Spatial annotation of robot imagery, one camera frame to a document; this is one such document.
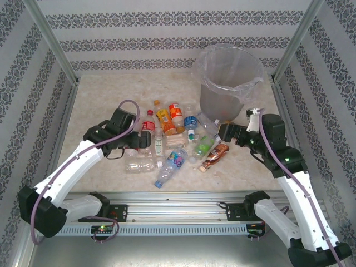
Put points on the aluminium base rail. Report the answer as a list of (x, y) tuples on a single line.
[(178, 207)]

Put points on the brown coffee bottle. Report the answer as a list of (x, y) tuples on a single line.
[(215, 154)]

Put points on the yellow label juice bottle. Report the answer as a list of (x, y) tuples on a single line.
[(164, 118)]

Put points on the clear bottle purple label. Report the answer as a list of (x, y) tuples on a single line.
[(207, 125)]

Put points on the plain clear plastic bottle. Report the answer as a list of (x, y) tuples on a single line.
[(189, 109)]

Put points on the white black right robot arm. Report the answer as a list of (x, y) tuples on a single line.
[(300, 200)]

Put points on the grey steel plate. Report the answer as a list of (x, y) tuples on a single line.
[(178, 253)]

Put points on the red label cola bottle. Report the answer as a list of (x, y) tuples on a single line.
[(148, 125)]

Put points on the aluminium frame post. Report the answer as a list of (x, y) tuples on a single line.
[(50, 39), (297, 39)]

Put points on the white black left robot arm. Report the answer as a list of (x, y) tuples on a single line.
[(69, 167)]

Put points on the clear bottle green neck band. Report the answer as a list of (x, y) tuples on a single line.
[(175, 140)]

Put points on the clear plastic bin liner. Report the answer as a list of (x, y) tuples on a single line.
[(200, 69)]

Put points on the colourful label water bottle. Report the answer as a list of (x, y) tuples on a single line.
[(173, 162)]

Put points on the blue label Pocari bottle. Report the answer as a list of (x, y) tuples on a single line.
[(190, 121)]

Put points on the orange label bottle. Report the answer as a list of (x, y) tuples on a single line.
[(175, 112)]

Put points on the clear bottle white green label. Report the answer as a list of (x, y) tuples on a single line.
[(158, 144)]

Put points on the clear bottle white cap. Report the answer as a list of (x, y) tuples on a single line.
[(139, 166)]

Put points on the grey mesh waste bin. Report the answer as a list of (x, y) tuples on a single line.
[(219, 108)]

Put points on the small clear bottle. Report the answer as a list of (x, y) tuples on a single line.
[(130, 152)]

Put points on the small green circuit board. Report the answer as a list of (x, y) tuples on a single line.
[(103, 228), (254, 231)]

